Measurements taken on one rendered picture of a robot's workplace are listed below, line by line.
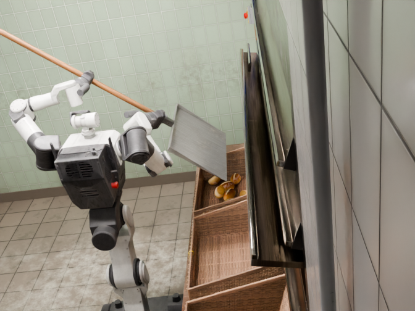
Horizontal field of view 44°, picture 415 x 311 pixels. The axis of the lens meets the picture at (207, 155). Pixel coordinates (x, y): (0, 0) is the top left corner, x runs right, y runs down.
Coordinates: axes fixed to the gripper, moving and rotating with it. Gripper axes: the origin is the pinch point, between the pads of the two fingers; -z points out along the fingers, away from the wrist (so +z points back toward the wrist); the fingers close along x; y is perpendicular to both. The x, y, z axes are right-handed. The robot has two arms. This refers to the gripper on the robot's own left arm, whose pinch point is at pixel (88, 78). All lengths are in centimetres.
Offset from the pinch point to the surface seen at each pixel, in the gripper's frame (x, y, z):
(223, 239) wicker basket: 32, 108, 18
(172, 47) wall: 2, 25, -130
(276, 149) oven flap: -74, 71, 132
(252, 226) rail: -45, 82, 123
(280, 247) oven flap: -47, 90, 129
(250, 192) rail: -46, 80, 105
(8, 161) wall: 168, -47, -124
